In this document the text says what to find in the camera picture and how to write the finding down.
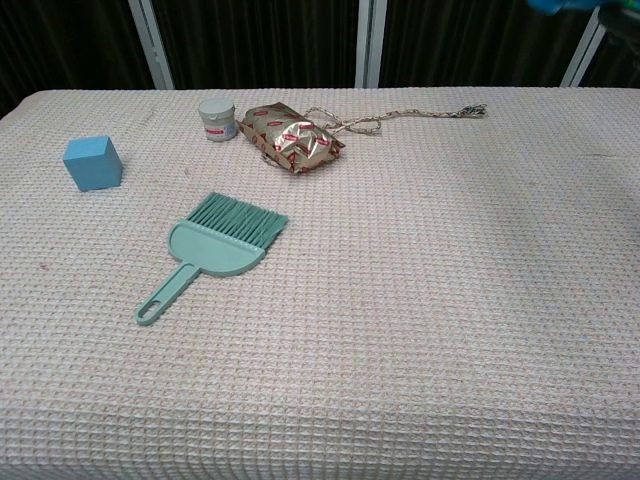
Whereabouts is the dark pleated curtain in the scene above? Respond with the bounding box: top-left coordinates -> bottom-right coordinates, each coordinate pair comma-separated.
0,0 -> 640,119

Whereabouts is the braided beige rope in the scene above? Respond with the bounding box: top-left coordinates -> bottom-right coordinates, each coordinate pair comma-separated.
303,103 -> 489,137

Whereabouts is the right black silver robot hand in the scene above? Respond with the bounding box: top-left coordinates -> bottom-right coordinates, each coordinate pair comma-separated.
597,2 -> 640,49

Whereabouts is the gold foil snack bag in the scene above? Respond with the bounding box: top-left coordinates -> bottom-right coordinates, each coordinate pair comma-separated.
237,102 -> 347,175

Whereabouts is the white metal frame post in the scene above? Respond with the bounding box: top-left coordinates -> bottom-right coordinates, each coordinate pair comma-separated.
355,0 -> 388,89
560,5 -> 614,88
127,0 -> 176,91

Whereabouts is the red blue green hand clapper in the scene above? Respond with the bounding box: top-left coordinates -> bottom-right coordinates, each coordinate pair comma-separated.
527,0 -> 640,16

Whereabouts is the beige waffle tablecloth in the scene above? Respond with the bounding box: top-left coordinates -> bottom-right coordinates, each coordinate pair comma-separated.
0,87 -> 640,480

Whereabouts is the small white plastic jar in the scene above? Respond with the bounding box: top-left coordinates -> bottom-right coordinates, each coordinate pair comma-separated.
198,98 -> 237,143

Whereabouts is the teal plastic hand brush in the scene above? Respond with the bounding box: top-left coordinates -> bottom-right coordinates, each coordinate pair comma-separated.
134,191 -> 290,327

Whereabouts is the blue cube block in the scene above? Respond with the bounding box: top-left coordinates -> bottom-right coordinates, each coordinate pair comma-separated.
62,135 -> 124,193

